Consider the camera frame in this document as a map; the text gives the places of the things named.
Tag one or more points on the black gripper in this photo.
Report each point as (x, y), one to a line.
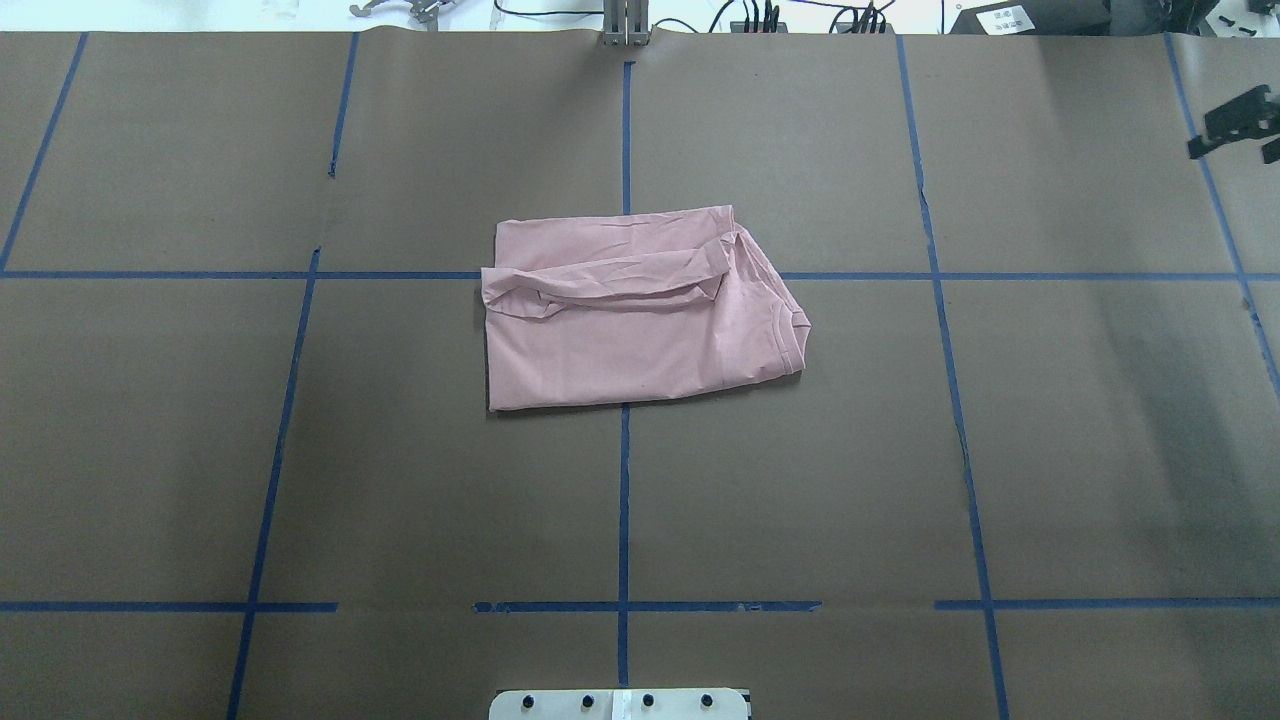
(1237, 119)

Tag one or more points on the pink snoopy t-shirt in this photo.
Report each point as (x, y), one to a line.
(583, 311)

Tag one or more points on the white pedestal column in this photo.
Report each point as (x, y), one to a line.
(623, 703)

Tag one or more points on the black box device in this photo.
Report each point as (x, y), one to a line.
(1042, 18)

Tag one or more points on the aluminium frame post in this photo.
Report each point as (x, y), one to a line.
(626, 23)

